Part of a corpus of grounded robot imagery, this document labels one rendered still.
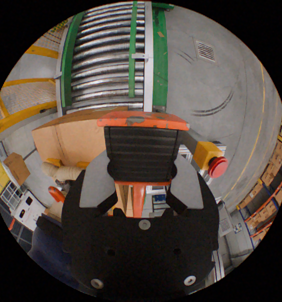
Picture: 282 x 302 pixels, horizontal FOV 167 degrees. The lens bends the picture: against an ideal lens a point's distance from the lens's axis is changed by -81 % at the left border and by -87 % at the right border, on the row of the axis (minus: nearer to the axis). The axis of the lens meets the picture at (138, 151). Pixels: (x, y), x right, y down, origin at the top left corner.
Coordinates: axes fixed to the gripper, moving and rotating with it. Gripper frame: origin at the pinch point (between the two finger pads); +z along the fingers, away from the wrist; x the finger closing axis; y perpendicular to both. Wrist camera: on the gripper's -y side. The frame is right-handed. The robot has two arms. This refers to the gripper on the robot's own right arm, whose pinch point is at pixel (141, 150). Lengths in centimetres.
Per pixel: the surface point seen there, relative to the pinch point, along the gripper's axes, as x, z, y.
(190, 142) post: 19.0, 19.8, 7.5
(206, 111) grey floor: 92, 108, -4
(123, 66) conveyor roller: -11, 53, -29
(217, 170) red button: 20.4, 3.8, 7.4
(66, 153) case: -25.7, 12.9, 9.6
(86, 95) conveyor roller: -37, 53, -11
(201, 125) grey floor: 87, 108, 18
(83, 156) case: -18.6, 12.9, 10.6
